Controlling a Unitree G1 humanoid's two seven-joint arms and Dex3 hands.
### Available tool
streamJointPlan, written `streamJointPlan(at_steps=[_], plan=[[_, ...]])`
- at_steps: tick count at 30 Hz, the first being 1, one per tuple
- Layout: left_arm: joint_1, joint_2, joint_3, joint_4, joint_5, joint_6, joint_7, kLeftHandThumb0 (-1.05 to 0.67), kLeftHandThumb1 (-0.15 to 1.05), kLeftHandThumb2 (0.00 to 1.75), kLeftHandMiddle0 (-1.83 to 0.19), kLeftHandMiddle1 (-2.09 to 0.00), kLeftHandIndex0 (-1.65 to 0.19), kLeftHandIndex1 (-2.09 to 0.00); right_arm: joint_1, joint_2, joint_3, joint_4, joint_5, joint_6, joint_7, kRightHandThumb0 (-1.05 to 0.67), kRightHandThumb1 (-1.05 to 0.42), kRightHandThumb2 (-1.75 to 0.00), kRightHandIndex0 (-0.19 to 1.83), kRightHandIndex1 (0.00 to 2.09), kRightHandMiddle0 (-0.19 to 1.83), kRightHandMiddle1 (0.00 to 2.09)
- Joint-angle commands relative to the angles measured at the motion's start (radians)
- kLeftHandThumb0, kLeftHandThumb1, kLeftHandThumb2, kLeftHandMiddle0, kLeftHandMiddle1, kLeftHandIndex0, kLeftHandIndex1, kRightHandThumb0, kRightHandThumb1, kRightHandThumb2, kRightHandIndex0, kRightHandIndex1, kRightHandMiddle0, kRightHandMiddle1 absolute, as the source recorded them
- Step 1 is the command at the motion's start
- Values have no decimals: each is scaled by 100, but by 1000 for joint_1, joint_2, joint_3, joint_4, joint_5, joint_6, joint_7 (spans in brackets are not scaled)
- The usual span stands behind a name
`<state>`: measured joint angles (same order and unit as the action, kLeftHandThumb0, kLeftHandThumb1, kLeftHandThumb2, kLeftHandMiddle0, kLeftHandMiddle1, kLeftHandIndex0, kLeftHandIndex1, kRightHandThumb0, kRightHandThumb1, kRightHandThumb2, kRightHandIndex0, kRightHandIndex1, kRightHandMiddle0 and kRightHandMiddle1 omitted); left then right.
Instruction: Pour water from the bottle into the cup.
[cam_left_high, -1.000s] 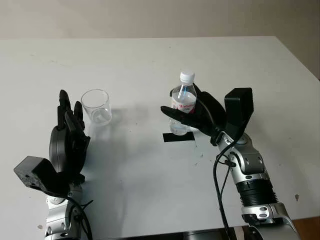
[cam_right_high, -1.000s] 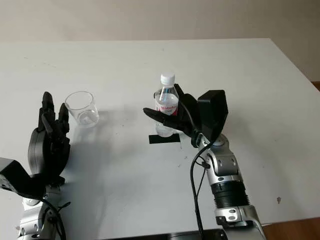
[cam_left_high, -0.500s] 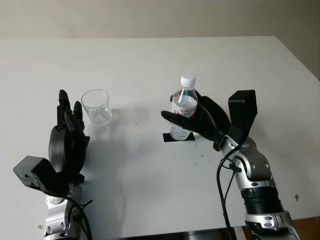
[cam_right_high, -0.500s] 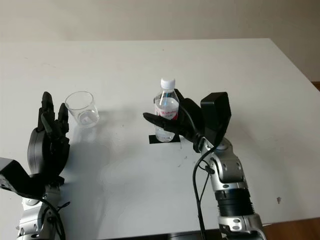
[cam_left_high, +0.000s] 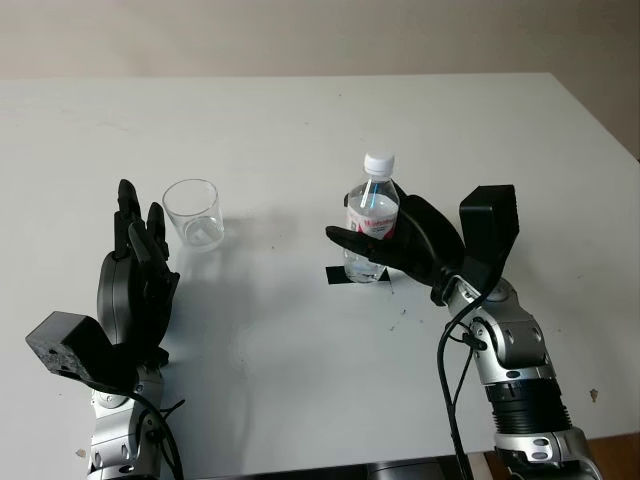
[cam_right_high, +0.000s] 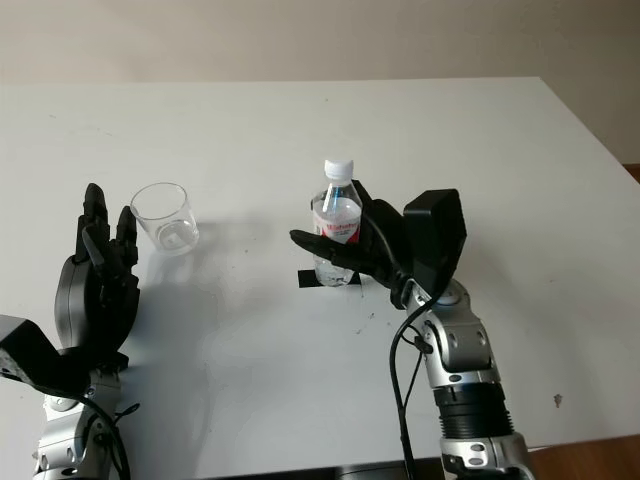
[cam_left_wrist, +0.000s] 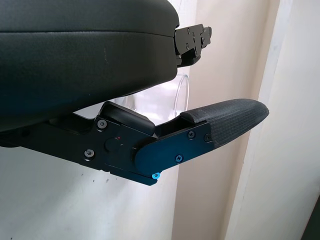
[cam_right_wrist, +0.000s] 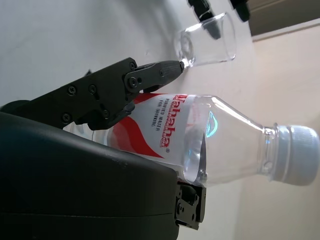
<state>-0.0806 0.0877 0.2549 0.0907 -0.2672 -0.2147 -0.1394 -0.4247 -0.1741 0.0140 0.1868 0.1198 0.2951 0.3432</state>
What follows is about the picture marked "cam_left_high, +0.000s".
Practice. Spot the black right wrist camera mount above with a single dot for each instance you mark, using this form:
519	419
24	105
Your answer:
490	225

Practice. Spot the black robot torso edge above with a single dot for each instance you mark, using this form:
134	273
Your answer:
360	472

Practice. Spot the clear plastic water bottle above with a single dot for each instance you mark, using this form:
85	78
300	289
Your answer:
372	210

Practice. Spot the black tape strip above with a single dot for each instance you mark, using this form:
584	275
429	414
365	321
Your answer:
336	276

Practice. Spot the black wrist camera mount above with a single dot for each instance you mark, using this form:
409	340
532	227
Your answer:
70	345
490	225

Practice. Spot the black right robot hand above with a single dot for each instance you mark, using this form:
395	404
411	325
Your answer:
425	245

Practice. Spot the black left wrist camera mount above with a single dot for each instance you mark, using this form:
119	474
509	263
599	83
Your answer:
70	345

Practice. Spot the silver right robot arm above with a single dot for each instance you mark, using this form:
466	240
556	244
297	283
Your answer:
520	360

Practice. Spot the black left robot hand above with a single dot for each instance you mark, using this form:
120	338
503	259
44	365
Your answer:
125	295

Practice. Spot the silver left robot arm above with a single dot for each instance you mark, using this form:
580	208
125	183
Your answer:
110	430

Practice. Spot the clear glass cup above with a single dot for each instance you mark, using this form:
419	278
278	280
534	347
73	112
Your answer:
195	220

